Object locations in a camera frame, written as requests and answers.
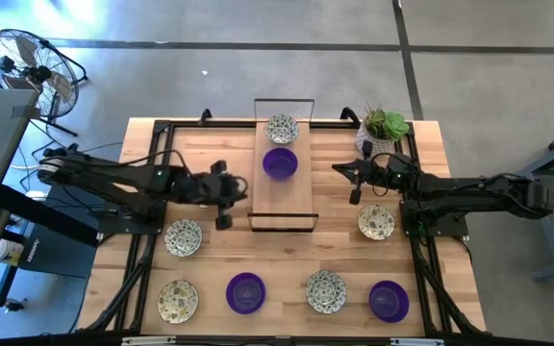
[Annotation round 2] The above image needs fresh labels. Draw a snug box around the white strip on beam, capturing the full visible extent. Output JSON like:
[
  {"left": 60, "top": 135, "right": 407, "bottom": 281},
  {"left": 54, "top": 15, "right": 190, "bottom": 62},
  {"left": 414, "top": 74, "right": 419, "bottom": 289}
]
[
  {"left": 121, "top": 335, "right": 177, "bottom": 346},
  {"left": 390, "top": 337, "right": 444, "bottom": 346}
]

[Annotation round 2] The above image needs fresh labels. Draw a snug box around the black caster wheel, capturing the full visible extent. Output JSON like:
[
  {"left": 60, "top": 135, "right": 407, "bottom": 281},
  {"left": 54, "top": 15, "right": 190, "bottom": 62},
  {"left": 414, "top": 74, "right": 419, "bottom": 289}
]
[{"left": 2, "top": 297, "right": 29, "bottom": 314}]

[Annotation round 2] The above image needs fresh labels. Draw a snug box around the purple bowl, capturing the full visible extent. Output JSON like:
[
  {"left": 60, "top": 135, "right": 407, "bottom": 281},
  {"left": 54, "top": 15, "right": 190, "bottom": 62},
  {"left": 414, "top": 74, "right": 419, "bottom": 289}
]
[
  {"left": 262, "top": 146, "right": 300, "bottom": 183},
  {"left": 225, "top": 271, "right": 267, "bottom": 316},
  {"left": 367, "top": 280, "right": 411, "bottom": 324}
]

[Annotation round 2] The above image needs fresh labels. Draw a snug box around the black floor fan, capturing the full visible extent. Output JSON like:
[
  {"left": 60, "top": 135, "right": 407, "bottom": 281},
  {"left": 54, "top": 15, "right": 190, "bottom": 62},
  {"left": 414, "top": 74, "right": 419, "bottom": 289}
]
[{"left": 0, "top": 28, "right": 89, "bottom": 138}]

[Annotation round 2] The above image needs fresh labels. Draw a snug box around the teal floral patterned bowl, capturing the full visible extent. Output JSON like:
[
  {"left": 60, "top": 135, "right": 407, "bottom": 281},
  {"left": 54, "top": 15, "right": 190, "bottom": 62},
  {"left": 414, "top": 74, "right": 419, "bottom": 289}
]
[
  {"left": 264, "top": 113, "right": 301, "bottom": 145},
  {"left": 164, "top": 218, "right": 204, "bottom": 259},
  {"left": 304, "top": 269, "right": 348, "bottom": 315}
]

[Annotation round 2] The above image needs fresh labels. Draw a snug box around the wooden board with wire frames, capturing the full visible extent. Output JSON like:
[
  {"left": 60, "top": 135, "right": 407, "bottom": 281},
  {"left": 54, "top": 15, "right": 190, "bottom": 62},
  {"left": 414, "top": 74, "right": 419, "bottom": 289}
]
[{"left": 246, "top": 97, "right": 320, "bottom": 234}]

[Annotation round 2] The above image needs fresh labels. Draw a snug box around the succulent plant in patterned pot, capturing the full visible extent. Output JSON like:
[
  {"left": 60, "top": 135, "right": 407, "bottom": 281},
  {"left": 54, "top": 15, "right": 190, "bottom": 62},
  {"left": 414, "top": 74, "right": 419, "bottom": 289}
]
[{"left": 355, "top": 101, "right": 412, "bottom": 159}]

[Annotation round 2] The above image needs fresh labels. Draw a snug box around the white and yellow container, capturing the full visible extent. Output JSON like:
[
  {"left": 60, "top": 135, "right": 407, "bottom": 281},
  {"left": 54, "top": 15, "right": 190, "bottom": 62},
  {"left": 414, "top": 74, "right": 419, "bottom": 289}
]
[{"left": 0, "top": 238, "right": 26, "bottom": 266}]

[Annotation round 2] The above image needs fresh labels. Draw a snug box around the beige leaf patterned bowl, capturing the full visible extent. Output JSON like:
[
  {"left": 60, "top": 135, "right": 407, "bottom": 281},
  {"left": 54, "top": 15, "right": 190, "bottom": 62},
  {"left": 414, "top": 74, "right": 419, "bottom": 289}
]
[
  {"left": 156, "top": 279, "right": 200, "bottom": 325},
  {"left": 356, "top": 203, "right": 396, "bottom": 241}
]

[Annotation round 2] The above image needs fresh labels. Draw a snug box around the black box white lettering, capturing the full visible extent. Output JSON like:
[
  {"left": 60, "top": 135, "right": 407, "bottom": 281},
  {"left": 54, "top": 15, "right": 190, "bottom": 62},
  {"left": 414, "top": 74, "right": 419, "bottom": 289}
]
[{"left": 16, "top": 186, "right": 99, "bottom": 280}]

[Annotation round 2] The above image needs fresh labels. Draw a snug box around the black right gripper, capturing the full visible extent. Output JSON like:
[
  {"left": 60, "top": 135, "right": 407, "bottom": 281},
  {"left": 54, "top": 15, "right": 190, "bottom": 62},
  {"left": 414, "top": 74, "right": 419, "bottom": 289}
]
[{"left": 333, "top": 140, "right": 391, "bottom": 206}]

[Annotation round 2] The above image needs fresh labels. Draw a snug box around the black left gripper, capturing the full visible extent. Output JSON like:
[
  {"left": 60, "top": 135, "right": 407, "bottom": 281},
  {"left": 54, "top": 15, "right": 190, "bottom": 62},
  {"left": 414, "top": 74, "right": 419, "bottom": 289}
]
[{"left": 192, "top": 160, "right": 250, "bottom": 231}]

